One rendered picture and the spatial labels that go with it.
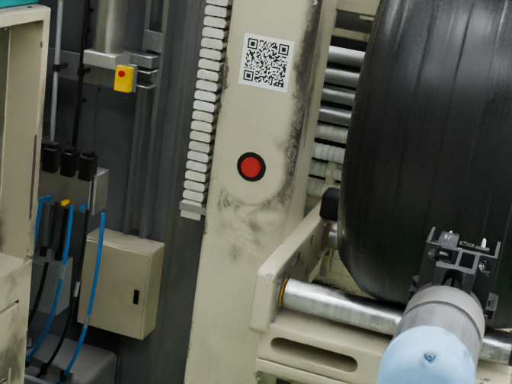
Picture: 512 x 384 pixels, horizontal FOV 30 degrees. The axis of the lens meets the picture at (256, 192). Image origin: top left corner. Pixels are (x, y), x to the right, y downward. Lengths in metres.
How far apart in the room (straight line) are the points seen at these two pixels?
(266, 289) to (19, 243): 0.37
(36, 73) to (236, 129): 0.31
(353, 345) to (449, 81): 0.43
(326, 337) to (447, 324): 0.58
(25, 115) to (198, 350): 0.48
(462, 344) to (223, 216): 0.73
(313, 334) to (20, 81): 0.55
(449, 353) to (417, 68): 0.47
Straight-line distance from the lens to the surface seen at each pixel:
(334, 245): 1.66
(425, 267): 0.97
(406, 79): 1.16
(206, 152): 1.50
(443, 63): 1.16
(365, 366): 1.39
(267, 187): 1.44
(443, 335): 0.80
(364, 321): 1.39
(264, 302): 1.37
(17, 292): 1.44
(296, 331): 1.39
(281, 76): 1.40
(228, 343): 1.55
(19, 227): 1.43
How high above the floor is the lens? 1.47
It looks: 18 degrees down
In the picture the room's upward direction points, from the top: 8 degrees clockwise
